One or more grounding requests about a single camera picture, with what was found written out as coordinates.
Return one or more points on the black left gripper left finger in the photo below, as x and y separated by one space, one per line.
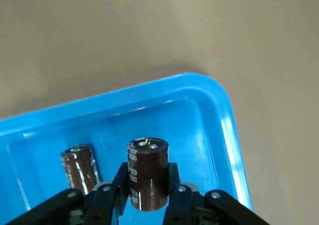
104 200

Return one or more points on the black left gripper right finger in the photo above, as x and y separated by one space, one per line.
182 202

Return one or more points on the brown cylindrical capacitor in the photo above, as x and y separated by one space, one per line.
79 167
149 165

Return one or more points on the blue plastic tray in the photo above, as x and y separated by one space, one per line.
174 110

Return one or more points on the brown table mat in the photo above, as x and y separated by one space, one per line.
74 35

